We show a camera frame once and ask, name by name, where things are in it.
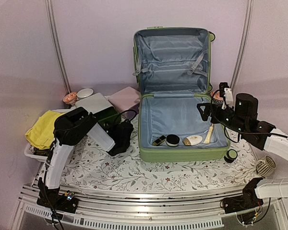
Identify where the small dark tube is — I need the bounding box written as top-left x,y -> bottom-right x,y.
152,135 -> 166,146

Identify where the white green drawer box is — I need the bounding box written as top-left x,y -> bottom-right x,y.
75,93 -> 120,130

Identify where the cream round bottle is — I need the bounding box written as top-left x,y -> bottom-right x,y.
182,135 -> 203,146

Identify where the white ribbed round object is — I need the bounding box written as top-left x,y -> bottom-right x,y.
255,156 -> 276,178

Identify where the purple drawer box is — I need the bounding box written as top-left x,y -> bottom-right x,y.
108,86 -> 141,112

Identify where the black lidded round jar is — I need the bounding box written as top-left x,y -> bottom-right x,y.
166,134 -> 180,147

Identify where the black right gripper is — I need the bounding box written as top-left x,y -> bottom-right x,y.
198,102 -> 248,135

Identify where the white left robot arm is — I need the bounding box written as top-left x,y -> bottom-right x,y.
38,107 -> 134,208

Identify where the cream tube in suitcase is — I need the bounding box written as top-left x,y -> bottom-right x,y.
204,124 -> 214,144

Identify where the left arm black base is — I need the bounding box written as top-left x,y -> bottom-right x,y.
36,183 -> 79,214

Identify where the floral white table mat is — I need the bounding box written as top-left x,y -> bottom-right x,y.
38,95 -> 258,193

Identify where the white perforated plastic basket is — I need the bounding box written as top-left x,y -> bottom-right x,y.
24,144 -> 72,163

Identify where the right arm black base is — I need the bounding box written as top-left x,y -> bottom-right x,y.
220,177 -> 264,214

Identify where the green hard-shell suitcase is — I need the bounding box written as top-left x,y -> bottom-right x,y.
133,27 -> 230,162

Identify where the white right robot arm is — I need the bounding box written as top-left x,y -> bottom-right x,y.
197,82 -> 288,209

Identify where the yellow garment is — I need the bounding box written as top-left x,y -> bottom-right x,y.
25,110 -> 62,150

